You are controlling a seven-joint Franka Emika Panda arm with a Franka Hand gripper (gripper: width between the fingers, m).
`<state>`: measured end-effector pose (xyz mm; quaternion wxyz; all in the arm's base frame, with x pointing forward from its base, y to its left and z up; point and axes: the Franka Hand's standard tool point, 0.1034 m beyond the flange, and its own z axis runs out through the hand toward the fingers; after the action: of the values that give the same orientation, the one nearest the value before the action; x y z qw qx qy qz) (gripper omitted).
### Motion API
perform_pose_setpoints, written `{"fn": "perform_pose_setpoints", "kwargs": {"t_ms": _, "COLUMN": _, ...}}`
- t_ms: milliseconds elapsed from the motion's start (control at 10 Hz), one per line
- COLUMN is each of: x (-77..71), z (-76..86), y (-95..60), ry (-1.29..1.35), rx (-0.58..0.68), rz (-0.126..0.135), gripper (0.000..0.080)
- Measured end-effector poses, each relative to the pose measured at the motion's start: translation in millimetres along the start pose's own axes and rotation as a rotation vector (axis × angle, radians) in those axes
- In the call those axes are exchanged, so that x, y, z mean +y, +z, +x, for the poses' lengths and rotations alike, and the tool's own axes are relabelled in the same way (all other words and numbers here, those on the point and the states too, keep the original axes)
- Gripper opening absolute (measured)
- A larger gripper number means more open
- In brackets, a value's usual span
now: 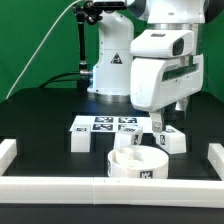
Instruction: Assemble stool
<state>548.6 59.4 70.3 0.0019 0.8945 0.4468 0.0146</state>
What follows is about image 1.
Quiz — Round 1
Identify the black cable at base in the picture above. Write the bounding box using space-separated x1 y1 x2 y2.
38 71 83 90

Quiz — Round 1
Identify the white round stool seat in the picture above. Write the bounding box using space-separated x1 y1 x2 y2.
108 145 169 179

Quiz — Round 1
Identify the white U-shaped boundary frame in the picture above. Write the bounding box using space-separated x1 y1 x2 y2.
0 139 224 208

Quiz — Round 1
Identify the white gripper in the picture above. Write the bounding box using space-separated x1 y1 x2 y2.
130 29 204 133

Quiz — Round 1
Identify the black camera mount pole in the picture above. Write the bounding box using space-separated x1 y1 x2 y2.
72 0 102 91

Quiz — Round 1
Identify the black camera on mount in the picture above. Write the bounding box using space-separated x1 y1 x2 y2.
93 0 126 10

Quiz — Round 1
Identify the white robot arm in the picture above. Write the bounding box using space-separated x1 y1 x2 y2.
88 0 224 132

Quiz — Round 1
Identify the white cable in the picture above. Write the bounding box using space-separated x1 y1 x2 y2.
4 0 84 101

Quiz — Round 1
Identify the white fiducial marker sheet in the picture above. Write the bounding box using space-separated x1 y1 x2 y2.
70 115 152 133

